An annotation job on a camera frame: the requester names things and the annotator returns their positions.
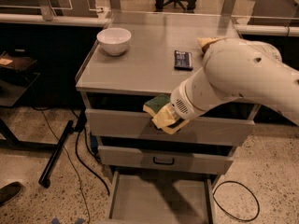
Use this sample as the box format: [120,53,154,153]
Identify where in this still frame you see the black power cable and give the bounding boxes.
[74,109,111,197]

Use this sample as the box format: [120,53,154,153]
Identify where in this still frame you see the yellow green sponge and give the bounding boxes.
[143,94,170,117]

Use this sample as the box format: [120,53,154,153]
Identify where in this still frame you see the black table leg bar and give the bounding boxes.
[38,120,73,189]

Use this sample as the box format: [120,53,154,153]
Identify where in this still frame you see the bottom grey open drawer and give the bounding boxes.
[105,169,216,224]

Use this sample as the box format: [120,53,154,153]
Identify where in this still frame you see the brown yellow chip bag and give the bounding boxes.
[197,37,221,53]

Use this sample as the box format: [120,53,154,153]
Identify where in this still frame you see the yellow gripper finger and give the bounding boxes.
[152,104,179,129]
[162,119,189,134]

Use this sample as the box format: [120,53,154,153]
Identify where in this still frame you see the dark side table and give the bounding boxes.
[0,51,39,107]

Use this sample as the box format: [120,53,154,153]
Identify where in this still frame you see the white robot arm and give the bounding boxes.
[152,38,299,129]

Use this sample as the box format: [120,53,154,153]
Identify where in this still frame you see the middle grey drawer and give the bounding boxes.
[98,137,233,175]

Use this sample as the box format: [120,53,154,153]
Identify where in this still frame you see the white ceramic bowl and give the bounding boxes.
[96,28,132,56]

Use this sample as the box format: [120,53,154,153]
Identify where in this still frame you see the dark shoe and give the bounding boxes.
[0,181,22,206]

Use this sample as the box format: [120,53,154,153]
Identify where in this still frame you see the dark blue snack bar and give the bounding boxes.
[174,50,193,70]

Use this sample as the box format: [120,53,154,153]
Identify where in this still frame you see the black floor cable loop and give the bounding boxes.
[212,180,261,222]

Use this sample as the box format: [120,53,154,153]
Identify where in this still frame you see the grey metal drawer cabinet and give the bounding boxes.
[75,10,274,224]

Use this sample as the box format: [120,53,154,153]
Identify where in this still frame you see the top grey drawer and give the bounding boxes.
[84,92,260,147]

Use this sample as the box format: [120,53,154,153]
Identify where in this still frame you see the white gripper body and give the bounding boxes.
[170,68,231,120]

